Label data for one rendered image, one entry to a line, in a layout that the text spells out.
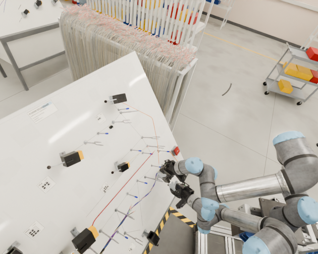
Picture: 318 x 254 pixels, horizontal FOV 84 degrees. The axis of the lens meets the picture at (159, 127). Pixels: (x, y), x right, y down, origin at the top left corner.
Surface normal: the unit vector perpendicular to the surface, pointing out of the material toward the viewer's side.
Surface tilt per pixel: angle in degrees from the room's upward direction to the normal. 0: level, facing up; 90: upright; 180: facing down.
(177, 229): 0
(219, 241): 0
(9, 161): 51
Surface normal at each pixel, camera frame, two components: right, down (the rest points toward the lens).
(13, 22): 0.76, -0.06
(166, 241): 0.16, -0.65
